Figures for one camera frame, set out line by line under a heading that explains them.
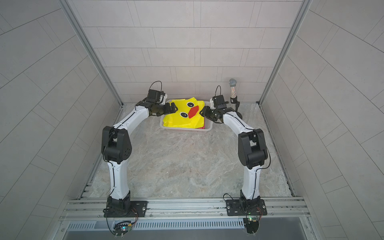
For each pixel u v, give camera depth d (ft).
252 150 1.68
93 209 2.35
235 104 3.23
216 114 2.32
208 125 2.98
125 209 2.08
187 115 3.16
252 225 2.22
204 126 2.98
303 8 2.34
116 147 1.76
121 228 2.14
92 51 2.84
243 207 2.10
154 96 2.51
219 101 2.43
